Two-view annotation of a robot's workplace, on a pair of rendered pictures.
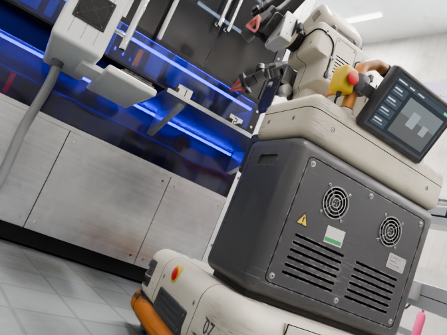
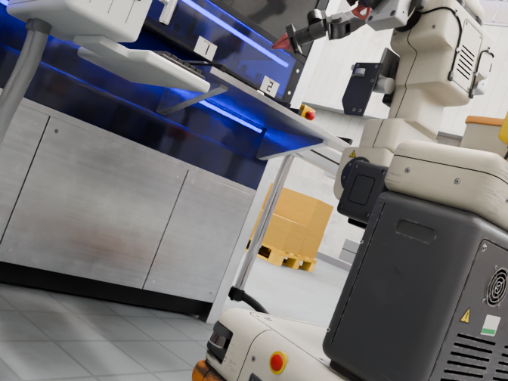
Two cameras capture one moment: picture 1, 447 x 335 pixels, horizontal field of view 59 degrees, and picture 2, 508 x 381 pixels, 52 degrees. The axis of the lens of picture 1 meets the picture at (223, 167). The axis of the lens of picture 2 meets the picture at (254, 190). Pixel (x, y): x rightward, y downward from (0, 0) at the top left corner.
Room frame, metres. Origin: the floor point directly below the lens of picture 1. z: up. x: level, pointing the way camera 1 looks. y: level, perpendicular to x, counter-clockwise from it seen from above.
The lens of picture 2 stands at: (0.08, 0.49, 0.56)
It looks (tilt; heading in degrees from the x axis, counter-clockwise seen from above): 1 degrees up; 345
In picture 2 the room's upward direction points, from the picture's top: 21 degrees clockwise
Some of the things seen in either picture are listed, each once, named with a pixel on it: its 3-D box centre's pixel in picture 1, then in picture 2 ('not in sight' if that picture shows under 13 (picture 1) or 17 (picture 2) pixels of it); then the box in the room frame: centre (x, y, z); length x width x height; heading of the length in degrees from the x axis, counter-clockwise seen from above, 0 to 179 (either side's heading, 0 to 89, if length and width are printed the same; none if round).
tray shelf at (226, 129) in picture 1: (212, 129); (249, 108); (1.97, 0.13, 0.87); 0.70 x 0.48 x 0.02; 115
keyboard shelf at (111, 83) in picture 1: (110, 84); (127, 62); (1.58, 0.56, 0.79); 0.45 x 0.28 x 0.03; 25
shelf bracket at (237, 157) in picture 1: (246, 163); (289, 150); (2.06, -0.11, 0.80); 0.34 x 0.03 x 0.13; 25
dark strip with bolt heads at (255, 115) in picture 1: (272, 74); (318, 14); (2.23, -0.06, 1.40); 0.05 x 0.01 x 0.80; 115
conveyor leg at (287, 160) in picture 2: not in sight; (262, 226); (2.50, -0.24, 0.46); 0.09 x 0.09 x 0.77; 25
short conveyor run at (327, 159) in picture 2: not in sight; (316, 147); (2.56, -0.38, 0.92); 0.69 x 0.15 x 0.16; 115
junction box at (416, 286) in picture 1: (406, 287); not in sight; (1.94, -1.06, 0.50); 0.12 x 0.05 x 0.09; 25
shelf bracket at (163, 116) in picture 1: (164, 120); (189, 100); (1.85, 0.35, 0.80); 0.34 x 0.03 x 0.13; 25
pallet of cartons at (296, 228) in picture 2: not in sight; (261, 215); (6.11, -1.27, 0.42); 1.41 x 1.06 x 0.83; 37
